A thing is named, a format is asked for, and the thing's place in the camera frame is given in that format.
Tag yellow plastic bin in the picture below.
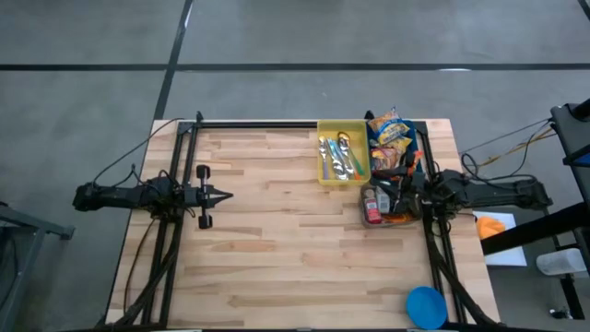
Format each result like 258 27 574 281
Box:
315 118 372 186

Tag red lid spice tin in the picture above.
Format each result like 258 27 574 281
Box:
362 196 383 225

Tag spoon light blue handle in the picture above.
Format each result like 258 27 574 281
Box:
327 137 351 180

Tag dark grey metal stand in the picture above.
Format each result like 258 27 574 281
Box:
0 196 76 332

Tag black aluminium table frame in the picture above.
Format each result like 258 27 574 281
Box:
94 110 503 332

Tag orange red snack bag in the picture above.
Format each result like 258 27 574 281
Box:
370 146 398 172

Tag blue round lid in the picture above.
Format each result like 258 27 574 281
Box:
405 285 449 330

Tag blue yellow snack bag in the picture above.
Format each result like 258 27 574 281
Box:
367 107 411 145

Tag orange brown seasoning packet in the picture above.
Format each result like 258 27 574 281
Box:
382 211 419 225

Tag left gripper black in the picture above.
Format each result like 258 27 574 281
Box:
183 164 234 231

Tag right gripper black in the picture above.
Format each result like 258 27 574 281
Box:
371 150 434 218

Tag black cable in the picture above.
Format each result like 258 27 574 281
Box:
91 117 185 186

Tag orange soft object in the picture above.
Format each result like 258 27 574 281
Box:
476 215 507 241

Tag black and yellow cables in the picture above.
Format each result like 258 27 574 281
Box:
459 117 554 184

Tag teal blue plastic bin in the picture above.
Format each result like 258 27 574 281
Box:
365 118 424 182

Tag black metal stand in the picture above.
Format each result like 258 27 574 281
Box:
478 97 590 319

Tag white plastic roll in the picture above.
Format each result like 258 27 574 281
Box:
535 247 589 277

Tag white paper sheet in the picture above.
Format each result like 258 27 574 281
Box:
472 210 528 267

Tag spoon blue white checked handle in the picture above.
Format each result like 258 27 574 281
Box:
329 137 354 181

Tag brown cable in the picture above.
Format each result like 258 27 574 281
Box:
123 219 157 302

